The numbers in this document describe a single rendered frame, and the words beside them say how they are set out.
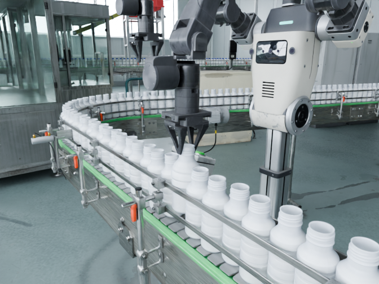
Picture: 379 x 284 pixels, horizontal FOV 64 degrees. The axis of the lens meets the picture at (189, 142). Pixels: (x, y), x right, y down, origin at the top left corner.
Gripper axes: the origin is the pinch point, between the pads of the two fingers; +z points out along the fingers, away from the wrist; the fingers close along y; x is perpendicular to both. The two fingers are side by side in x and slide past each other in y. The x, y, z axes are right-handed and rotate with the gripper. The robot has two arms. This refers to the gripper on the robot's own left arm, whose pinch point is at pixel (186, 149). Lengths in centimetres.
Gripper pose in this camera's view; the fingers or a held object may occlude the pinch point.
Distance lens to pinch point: 71.8
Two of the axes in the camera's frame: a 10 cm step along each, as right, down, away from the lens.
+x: -6.0, -2.3, 7.7
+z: -0.2, 9.6, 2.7
